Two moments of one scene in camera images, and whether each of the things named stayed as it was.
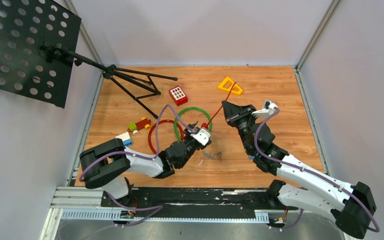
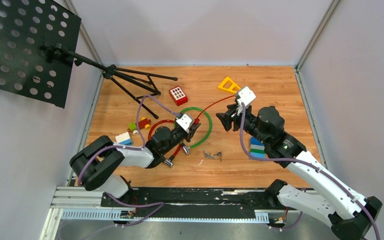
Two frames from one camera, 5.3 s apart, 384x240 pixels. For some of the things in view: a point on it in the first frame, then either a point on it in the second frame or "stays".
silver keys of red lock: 209,156 stays
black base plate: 161,203 stays
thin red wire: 222,105 → 197,121
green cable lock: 187,108 stays
